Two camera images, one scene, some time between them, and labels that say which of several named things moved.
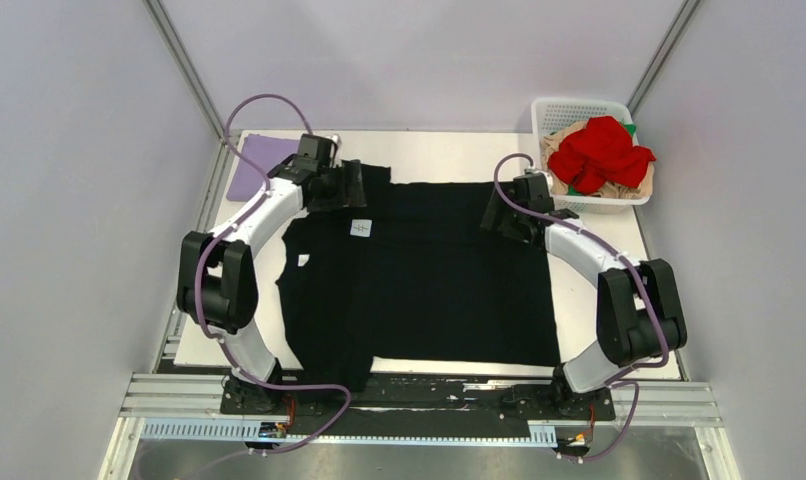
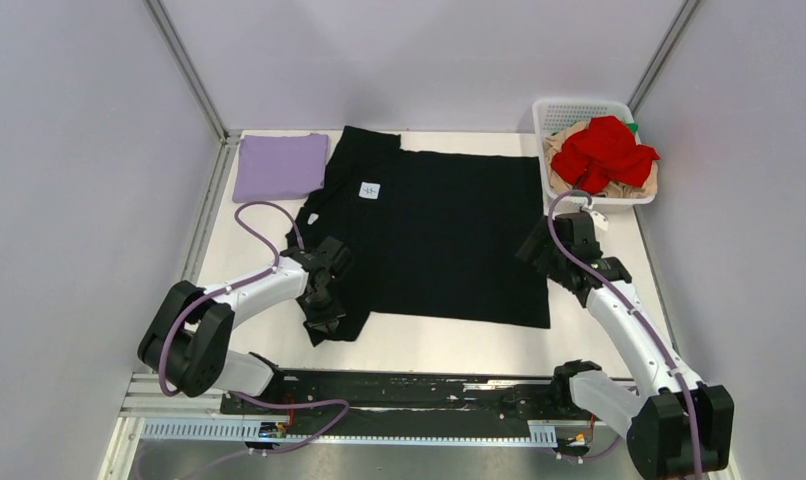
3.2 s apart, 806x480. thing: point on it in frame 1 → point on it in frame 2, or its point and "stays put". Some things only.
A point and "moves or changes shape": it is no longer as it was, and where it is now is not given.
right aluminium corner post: (685, 12) stays put
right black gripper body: (511, 223) → (553, 267)
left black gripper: (347, 195) → (325, 320)
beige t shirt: (551, 146) stays put
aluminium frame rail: (177, 396) stays put
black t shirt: (412, 273) moves or changes shape
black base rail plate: (383, 405) stays put
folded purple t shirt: (267, 153) stays put
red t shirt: (603, 151) stays put
